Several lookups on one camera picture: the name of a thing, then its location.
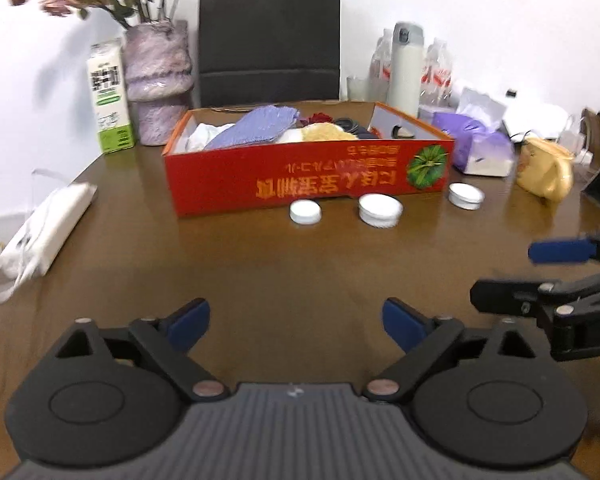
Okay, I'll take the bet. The purple textured vase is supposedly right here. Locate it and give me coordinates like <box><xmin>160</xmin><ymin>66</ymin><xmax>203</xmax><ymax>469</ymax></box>
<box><xmin>124</xmin><ymin>20</ymin><xmax>193</xmax><ymax>147</ymax></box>

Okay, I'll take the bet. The white bag with handles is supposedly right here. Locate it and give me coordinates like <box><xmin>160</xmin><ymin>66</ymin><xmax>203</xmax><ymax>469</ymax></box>
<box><xmin>0</xmin><ymin>169</ymin><xmax>71</xmax><ymax>306</ymax></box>

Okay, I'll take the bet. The yellow plush toy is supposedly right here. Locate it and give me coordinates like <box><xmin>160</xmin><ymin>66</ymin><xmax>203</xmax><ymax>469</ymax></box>
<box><xmin>300</xmin><ymin>122</ymin><xmax>358</xmax><ymax>142</ymax></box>

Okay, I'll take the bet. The white thermos bottle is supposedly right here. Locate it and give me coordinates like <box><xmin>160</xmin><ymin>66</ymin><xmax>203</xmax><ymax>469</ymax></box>
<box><xmin>387</xmin><ymin>21</ymin><xmax>425</xmax><ymax>117</ymax></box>

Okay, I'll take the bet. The yellow mug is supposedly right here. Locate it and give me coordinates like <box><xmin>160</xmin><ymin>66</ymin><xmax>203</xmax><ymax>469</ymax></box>
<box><xmin>516</xmin><ymin>136</ymin><xmax>576</xmax><ymax>204</ymax></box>

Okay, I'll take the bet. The clear red label water bottle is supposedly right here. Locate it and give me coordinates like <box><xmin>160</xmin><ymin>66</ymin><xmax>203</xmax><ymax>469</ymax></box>
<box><xmin>420</xmin><ymin>37</ymin><xmax>455</xmax><ymax>111</ymax></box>
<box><xmin>370</xmin><ymin>30</ymin><xmax>396</xmax><ymax>103</ymax></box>

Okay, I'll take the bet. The black cable bundle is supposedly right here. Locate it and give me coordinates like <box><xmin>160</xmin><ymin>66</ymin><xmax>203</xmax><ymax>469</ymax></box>
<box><xmin>330</xmin><ymin>116</ymin><xmax>381</xmax><ymax>139</ymax></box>

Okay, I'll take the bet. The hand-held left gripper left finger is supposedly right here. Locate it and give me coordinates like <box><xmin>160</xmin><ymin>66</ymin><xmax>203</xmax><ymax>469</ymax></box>
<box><xmin>55</xmin><ymin>297</ymin><xmax>231</xmax><ymax>402</ymax></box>

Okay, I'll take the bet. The purple tissue pack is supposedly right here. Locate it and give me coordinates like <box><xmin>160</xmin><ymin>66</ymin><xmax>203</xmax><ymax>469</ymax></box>
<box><xmin>432</xmin><ymin>87</ymin><xmax>516</xmax><ymax>177</ymax></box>

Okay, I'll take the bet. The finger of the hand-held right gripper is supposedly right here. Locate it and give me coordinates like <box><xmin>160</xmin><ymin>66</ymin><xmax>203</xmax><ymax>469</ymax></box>
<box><xmin>470</xmin><ymin>266</ymin><xmax>600</xmax><ymax>321</ymax></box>
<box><xmin>528</xmin><ymin>230</ymin><xmax>600</xmax><ymax>267</ymax></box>

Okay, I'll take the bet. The purple knitted cloth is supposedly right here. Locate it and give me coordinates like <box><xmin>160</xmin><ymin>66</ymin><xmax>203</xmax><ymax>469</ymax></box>
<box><xmin>203</xmin><ymin>105</ymin><xmax>299</xmax><ymax>151</ymax></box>

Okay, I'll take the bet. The wooden desktop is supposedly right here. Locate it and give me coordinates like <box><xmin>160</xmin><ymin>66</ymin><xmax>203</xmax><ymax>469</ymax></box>
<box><xmin>0</xmin><ymin>105</ymin><xmax>600</xmax><ymax>411</ymax></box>

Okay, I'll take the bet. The white round lid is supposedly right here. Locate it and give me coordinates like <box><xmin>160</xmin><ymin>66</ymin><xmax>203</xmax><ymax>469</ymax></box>
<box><xmin>448</xmin><ymin>183</ymin><xmax>485</xmax><ymax>209</ymax></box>
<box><xmin>289</xmin><ymin>200</ymin><xmax>323</xmax><ymax>226</ymax></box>
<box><xmin>358</xmin><ymin>194</ymin><xmax>404</xmax><ymax>228</ymax></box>

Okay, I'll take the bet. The white green milk carton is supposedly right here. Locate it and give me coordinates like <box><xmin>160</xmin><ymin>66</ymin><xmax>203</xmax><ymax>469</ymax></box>
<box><xmin>86</xmin><ymin>40</ymin><xmax>136</xmax><ymax>155</ymax></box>

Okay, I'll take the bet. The black paper bag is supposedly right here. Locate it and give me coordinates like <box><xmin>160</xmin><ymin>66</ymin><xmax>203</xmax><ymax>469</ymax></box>
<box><xmin>198</xmin><ymin>0</ymin><xmax>342</xmax><ymax>108</ymax></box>

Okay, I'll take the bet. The red cardboard box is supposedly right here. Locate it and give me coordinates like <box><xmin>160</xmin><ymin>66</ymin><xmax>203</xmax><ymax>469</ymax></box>
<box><xmin>162</xmin><ymin>101</ymin><xmax>456</xmax><ymax>218</ymax></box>

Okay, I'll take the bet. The clear glass cup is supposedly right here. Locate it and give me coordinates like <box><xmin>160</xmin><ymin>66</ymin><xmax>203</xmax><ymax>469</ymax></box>
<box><xmin>346</xmin><ymin>76</ymin><xmax>376</xmax><ymax>102</ymax></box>

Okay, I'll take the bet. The white power strip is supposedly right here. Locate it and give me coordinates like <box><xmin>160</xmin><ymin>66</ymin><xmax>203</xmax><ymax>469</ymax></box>
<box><xmin>0</xmin><ymin>182</ymin><xmax>98</xmax><ymax>278</ymax></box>

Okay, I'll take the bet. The white tissue paper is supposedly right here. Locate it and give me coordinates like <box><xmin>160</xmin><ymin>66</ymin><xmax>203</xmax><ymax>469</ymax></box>
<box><xmin>185</xmin><ymin>121</ymin><xmax>236</xmax><ymax>152</ymax></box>

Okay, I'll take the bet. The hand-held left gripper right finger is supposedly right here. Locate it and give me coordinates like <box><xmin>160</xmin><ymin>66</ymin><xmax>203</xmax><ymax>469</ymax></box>
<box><xmin>362</xmin><ymin>297</ymin><xmax>553</xmax><ymax>402</ymax></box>

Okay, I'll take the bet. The white curved paper sheet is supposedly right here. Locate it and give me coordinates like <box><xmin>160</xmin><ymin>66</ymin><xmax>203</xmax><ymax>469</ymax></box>
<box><xmin>502</xmin><ymin>95</ymin><xmax>581</xmax><ymax>141</ymax></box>

